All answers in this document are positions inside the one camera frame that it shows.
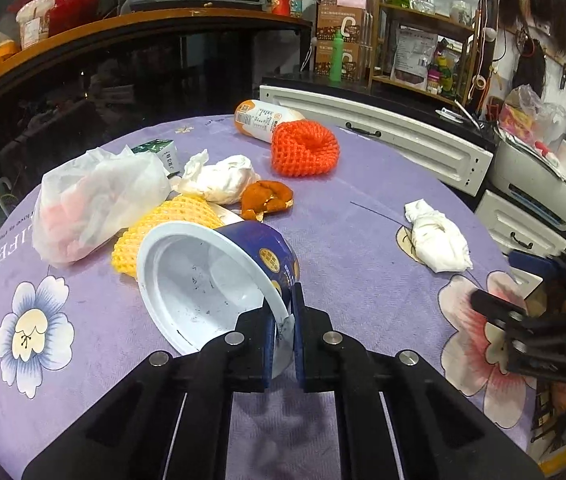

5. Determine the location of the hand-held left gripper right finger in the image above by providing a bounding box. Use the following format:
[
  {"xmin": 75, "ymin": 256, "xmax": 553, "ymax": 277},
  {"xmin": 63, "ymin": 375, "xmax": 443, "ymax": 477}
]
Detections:
[{"xmin": 290, "ymin": 282, "xmax": 546, "ymax": 480}]

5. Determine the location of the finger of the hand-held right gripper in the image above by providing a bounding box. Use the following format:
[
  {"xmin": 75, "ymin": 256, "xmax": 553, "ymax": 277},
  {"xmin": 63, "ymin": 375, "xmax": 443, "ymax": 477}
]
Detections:
[
  {"xmin": 508, "ymin": 250, "xmax": 566, "ymax": 311},
  {"xmin": 470, "ymin": 289, "xmax": 566, "ymax": 387}
]

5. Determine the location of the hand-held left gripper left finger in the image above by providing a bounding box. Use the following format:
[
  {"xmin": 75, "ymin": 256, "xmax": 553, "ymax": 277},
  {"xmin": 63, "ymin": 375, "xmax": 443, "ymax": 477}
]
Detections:
[{"xmin": 22, "ymin": 309, "xmax": 284, "ymax": 480}]

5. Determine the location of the white tissue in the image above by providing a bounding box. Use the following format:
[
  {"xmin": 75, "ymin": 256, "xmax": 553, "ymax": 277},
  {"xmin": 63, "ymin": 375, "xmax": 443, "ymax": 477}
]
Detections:
[
  {"xmin": 170, "ymin": 149, "xmax": 261, "ymax": 206},
  {"xmin": 404, "ymin": 199, "xmax": 474, "ymax": 274}
]

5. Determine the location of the blue paper noodle bowl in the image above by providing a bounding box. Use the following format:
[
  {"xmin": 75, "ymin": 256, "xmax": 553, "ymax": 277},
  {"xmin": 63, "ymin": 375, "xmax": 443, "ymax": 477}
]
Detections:
[{"xmin": 136, "ymin": 221, "xmax": 301, "ymax": 378}]

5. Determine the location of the orange peel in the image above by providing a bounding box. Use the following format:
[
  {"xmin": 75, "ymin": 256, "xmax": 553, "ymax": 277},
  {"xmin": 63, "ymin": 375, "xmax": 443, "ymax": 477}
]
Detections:
[{"xmin": 239, "ymin": 180, "xmax": 295, "ymax": 222}]

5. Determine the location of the yellow foam fruit net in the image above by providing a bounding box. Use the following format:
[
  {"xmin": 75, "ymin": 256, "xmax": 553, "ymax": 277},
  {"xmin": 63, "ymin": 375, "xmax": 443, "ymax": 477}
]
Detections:
[{"xmin": 110, "ymin": 195, "xmax": 226, "ymax": 281}]

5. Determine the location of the green white carton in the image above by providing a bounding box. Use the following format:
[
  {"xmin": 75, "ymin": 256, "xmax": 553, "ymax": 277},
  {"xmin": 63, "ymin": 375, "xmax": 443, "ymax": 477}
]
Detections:
[{"xmin": 130, "ymin": 138, "xmax": 180, "ymax": 176}]

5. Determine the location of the white plastic bag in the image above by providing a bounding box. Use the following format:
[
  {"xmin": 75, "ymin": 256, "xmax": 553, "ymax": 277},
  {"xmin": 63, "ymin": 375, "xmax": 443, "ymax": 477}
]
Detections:
[{"xmin": 32, "ymin": 146, "xmax": 171, "ymax": 268}]

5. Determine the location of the white drawer cabinet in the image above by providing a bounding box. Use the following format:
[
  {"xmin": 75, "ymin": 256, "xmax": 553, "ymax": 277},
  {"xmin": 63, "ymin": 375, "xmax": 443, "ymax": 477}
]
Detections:
[{"xmin": 473, "ymin": 190, "xmax": 566, "ymax": 261}]

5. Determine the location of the white printer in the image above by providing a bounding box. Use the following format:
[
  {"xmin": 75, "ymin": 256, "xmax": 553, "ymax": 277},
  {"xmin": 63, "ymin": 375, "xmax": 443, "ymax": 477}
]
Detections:
[{"xmin": 490, "ymin": 130, "xmax": 566, "ymax": 231}]

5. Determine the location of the clear bag of colourful packets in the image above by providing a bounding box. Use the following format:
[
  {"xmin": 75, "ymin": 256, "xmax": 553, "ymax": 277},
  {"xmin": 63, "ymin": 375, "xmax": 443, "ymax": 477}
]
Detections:
[{"xmin": 498, "ymin": 85, "xmax": 566, "ymax": 146}]

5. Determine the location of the purple floral tablecloth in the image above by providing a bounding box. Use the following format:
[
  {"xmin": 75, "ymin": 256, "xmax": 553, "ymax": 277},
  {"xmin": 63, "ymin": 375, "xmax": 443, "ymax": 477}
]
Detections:
[{"xmin": 0, "ymin": 114, "xmax": 538, "ymax": 480}]

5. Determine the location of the white wide drawer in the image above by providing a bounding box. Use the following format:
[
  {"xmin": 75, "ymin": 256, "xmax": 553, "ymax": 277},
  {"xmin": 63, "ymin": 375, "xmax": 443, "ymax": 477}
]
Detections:
[{"xmin": 258, "ymin": 85, "xmax": 494, "ymax": 196}]

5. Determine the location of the red foam fruit net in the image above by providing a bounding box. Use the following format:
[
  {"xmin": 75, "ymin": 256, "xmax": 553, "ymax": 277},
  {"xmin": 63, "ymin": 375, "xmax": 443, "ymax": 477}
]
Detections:
[{"xmin": 270, "ymin": 118, "xmax": 340, "ymax": 179}]

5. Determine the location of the wooden shelf rack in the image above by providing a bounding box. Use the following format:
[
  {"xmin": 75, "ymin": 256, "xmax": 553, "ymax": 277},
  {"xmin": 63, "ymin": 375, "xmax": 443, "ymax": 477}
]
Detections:
[{"xmin": 370, "ymin": 0, "xmax": 481, "ymax": 106}]

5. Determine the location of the white orange drink bottle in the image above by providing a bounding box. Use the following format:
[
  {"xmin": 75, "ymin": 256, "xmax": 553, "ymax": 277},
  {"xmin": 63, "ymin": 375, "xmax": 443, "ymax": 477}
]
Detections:
[{"xmin": 234, "ymin": 99, "xmax": 306, "ymax": 145}]

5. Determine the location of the green plastic bottle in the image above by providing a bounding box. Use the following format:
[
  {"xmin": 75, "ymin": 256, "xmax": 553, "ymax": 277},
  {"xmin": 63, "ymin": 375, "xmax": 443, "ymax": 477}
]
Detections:
[{"xmin": 328, "ymin": 29, "xmax": 346, "ymax": 83}]

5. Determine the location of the stack of brown boxes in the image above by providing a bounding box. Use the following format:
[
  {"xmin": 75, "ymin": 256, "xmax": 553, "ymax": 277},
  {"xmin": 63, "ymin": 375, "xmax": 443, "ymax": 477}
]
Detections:
[{"xmin": 315, "ymin": 0, "xmax": 370, "ymax": 81}]

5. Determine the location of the curved wooden counter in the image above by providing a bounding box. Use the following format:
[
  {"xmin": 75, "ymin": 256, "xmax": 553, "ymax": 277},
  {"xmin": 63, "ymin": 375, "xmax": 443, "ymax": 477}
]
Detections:
[{"xmin": 0, "ymin": 7, "xmax": 314, "ymax": 171}]

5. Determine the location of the clear jar with white lid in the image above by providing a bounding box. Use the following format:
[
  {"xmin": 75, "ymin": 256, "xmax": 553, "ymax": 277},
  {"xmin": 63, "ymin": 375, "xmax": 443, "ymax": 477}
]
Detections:
[{"xmin": 16, "ymin": 0, "xmax": 56, "ymax": 51}]

